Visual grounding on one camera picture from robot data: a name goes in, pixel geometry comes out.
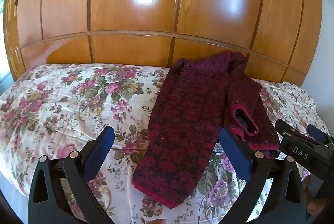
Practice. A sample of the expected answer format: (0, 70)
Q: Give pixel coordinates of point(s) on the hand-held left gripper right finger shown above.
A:
(234, 153)

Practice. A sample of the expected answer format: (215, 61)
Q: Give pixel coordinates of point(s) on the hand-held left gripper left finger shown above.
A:
(100, 151)

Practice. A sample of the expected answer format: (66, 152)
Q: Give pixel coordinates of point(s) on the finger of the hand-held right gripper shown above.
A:
(318, 134)
(287, 128)

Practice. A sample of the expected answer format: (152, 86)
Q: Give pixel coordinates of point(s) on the dark red knit sweater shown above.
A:
(188, 119)

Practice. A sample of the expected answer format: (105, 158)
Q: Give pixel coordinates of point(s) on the floral bedsheet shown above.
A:
(65, 106)

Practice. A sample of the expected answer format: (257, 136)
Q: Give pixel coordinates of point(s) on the wooden wardrobe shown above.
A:
(156, 4)

